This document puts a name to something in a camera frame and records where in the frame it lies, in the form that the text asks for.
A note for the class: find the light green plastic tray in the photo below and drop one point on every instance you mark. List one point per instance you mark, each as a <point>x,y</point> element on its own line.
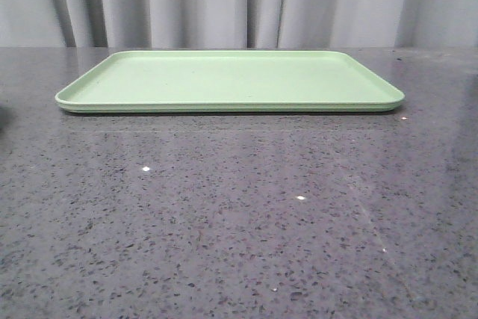
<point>188,81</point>

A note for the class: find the grey pleated curtain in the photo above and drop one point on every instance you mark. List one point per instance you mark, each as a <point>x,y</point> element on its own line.
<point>290,24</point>

